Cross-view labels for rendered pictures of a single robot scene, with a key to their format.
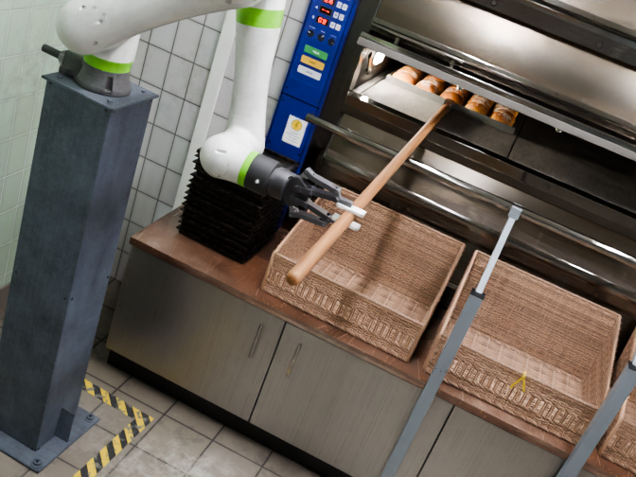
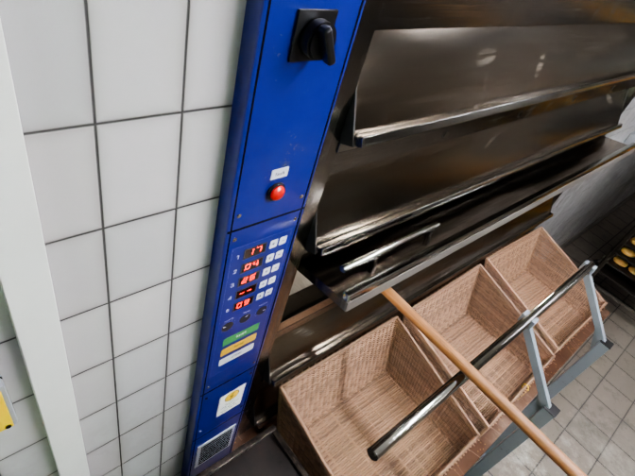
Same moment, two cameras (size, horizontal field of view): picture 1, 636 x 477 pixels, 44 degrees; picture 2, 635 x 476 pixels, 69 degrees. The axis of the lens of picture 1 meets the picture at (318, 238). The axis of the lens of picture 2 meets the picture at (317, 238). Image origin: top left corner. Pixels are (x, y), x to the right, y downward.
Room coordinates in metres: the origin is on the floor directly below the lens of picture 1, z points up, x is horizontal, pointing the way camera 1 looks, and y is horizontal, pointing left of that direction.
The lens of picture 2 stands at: (2.46, 0.71, 2.09)
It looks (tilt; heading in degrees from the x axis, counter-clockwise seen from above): 40 degrees down; 296
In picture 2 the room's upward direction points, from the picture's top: 19 degrees clockwise
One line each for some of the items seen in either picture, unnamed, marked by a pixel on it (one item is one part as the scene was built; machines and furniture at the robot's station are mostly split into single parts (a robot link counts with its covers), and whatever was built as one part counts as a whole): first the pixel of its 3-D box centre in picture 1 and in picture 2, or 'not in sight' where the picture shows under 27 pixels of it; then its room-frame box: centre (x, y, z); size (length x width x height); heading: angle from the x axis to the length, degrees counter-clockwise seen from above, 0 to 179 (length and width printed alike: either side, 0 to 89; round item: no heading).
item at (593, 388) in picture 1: (525, 342); (475, 345); (2.36, -0.77, 0.72); 0.56 x 0.49 x 0.28; 80
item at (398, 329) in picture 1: (366, 265); (378, 422); (2.48, -0.19, 0.72); 0.56 x 0.49 x 0.28; 79
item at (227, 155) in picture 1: (229, 158); not in sight; (1.80, 0.27, 1.20); 0.14 x 0.13 x 0.11; 80
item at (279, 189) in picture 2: not in sight; (279, 186); (2.78, 0.24, 1.67); 0.03 x 0.02 x 0.06; 79
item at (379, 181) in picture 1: (394, 165); (533, 433); (2.19, -0.13, 1.20); 1.71 x 0.03 x 0.03; 170
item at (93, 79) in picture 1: (87, 65); not in sight; (1.97, 0.73, 1.23); 0.26 x 0.15 x 0.06; 77
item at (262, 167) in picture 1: (264, 175); not in sight; (1.78, 0.18, 1.20); 0.12 x 0.06 x 0.09; 170
